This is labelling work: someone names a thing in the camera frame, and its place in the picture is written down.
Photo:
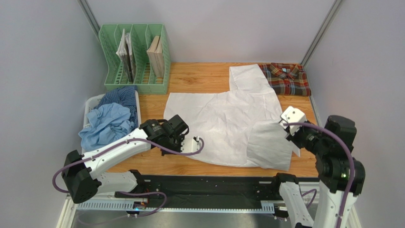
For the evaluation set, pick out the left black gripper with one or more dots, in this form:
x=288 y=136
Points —
x=180 y=138

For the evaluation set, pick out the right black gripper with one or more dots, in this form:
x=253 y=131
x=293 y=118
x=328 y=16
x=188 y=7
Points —
x=295 y=136

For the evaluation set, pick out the white long sleeve shirt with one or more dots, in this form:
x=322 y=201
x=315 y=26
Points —
x=240 y=127

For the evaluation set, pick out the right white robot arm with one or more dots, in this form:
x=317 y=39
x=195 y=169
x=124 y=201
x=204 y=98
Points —
x=341 y=177

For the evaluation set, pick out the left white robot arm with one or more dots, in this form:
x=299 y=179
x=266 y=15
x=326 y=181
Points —
x=86 y=175

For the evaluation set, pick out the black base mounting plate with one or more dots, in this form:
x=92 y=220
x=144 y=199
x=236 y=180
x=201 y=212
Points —
x=210 y=192

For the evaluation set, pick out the folded red plaid shirt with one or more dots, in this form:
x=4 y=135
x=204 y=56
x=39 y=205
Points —
x=286 y=79

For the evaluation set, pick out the dark blue checked shirt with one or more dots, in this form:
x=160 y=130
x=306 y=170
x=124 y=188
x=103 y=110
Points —
x=124 y=96

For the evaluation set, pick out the light blue crumpled shirt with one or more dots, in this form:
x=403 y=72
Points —
x=106 y=124

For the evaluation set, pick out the beige books in organizer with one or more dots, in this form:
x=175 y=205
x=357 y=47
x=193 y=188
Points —
x=156 y=58

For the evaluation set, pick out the white laundry basket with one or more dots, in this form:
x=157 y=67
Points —
x=93 y=102

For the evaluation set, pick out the magazines in organizer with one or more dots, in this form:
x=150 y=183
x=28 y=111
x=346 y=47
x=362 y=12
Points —
x=126 y=54

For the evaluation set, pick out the green plastic file organizer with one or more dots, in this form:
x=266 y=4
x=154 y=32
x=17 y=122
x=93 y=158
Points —
x=142 y=36

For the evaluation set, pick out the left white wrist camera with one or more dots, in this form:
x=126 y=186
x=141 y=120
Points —
x=192 y=146

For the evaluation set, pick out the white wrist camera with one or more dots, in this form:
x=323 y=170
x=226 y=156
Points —
x=292 y=115
x=192 y=146

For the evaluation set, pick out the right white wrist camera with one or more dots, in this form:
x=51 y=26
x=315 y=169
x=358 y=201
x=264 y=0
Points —
x=292 y=115

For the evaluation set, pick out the aluminium frame rail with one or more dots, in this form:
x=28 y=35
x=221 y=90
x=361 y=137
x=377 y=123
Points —
x=126 y=206

